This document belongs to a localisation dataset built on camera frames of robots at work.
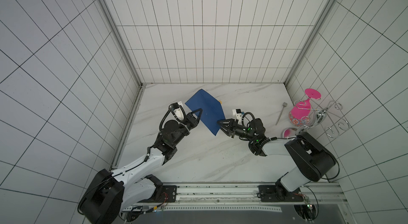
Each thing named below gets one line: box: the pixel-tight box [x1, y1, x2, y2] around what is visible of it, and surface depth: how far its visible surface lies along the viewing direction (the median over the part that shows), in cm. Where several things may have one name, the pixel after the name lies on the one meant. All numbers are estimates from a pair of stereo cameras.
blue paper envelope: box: [184, 88, 226, 136], surface depth 77 cm
